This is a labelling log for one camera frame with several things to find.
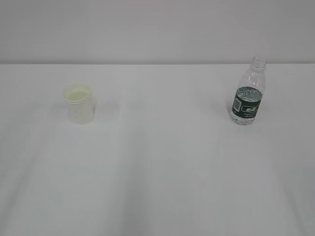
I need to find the white paper cup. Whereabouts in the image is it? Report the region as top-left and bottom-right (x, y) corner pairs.
(63, 84), (95, 125)

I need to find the clear water bottle green label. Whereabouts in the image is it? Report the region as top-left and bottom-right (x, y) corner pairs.
(230, 57), (267, 125)

